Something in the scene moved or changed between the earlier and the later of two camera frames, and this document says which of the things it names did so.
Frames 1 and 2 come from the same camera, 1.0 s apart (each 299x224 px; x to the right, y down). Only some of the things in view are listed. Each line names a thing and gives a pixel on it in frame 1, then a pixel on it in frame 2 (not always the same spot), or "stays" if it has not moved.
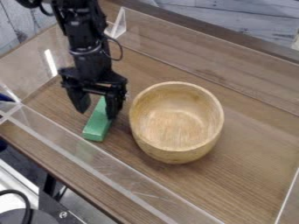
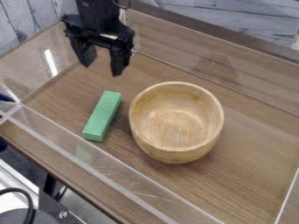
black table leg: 49,185 stays
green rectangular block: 98,123 stays
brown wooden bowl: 176,120 stays
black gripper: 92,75 -> 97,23
